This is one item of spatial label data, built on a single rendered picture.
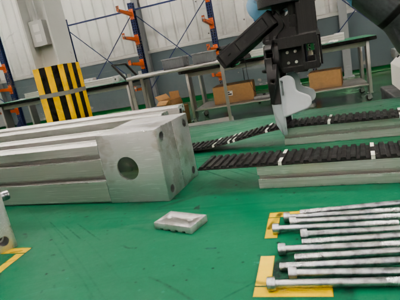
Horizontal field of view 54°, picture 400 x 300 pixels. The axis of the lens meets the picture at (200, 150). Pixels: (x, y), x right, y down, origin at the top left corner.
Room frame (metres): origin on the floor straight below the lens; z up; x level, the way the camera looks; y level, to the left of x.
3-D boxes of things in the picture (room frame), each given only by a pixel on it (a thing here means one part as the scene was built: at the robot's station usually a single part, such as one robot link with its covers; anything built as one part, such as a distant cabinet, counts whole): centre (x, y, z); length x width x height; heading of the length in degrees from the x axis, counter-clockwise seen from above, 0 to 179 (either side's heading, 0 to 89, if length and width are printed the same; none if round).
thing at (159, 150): (0.54, 0.07, 0.83); 0.12 x 0.09 x 0.10; 156
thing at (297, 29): (0.63, -0.17, 0.95); 0.09 x 0.08 x 0.12; 66
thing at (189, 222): (0.39, 0.04, 0.78); 0.05 x 0.03 x 0.01; 53
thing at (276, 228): (0.31, -0.10, 0.78); 0.11 x 0.01 x 0.01; 74
